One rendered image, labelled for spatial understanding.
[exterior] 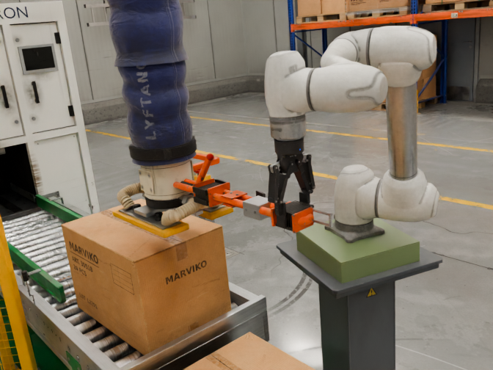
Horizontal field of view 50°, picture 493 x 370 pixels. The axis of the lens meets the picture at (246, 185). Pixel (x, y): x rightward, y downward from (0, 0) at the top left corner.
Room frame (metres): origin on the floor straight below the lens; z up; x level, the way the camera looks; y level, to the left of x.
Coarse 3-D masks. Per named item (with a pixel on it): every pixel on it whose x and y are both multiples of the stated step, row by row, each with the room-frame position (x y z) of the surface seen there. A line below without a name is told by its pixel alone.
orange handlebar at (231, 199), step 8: (216, 160) 1.93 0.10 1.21; (200, 168) 1.88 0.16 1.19; (176, 184) 1.66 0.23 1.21; (184, 184) 1.63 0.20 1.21; (192, 192) 1.59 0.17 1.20; (224, 192) 1.53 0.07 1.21; (232, 192) 1.48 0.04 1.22; (240, 192) 1.48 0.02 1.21; (224, 200) 1.46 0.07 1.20; (232, 200) 1.44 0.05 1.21; (240, 200) 1.42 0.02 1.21; (264, 208) 1.34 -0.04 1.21; (312, 216) 1.26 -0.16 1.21; (304, 224) 1.24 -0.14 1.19
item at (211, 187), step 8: (200, 184) 1.58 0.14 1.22; (208, 184) 1.59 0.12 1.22; (216, 184) 1.58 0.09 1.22; (224, 184) 1.54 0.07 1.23; (200, 192) 1.52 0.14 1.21; (208, 192) 1.50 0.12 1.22; (216, 192) 1.52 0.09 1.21; (200, 200) 1.53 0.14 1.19; (208, 200) 1.51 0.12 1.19; (216, 200) 1.52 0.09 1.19
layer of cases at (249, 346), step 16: (256, 336) 1.75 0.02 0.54; (224, 352) 1.67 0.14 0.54; (240, 352) 1.66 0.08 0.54; (256, 352) 1.65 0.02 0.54; (272, 352) 1.64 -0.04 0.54; (192, 368) 1.59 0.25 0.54; (208, 368) 1.58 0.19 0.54; (224, 368) 1.58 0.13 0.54; (240, 368) 1.57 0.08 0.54; (256, 368) 1.56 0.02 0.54; (272, 368) 1.55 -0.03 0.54; (288, 368) 1.54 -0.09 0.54; (304, 368) 1.54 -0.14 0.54
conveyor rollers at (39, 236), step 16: (16, 224) 3.34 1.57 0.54; (32, 224) 3.32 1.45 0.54; (48, 224) 3.30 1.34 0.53; (16, 240) 3.01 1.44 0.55; (32, 240) 2.98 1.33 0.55; (48, 240) 2.96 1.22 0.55; (64, 240) 2.99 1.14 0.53; (32, 256) 2.78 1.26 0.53; (48, 256) 2.75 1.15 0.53; (64, 256) 2.72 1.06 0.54; (16, 272) 2.55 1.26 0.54; (48, 272) 2.50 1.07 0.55; (64, 272) 2.53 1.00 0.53; (32, 288) 2.34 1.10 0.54; (64, 288) 2.34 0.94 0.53; (64, 304) 2.16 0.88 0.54; (80, 320) 2.02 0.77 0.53; (96, 336) 1.87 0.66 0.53; (112, 336) 1.84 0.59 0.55; (112, 352) 1.73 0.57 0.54; (128, 352) 1.76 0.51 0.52
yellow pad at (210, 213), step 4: (200, 208) 1.72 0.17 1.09; (204, 208) 1.71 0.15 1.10; (208, 208) 1.70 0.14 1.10; (212, 208) 1.70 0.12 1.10; (216, 208) 1.70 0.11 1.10; (220, 208) 1.71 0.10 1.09; (224, 208) 1.70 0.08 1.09; (228, 208) 1.70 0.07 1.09; (232, 208) 1.71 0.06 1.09; (204, 212) 1.69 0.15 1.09; (208, 212) 1.68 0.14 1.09; (212, 212) 1.68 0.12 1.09; (216, 212) 1.67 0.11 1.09; (220, 212) 1.68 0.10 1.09; (224, 212) 1.69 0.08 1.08; (228, 212) 1.70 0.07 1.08; (200, 216) 1.70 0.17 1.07; (204, 216) 1.68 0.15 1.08; (208, 216) 1.66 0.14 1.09; (212, 216) 1.65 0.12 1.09; (216, 216) 1.67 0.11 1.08; (220, 216) 1.68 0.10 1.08
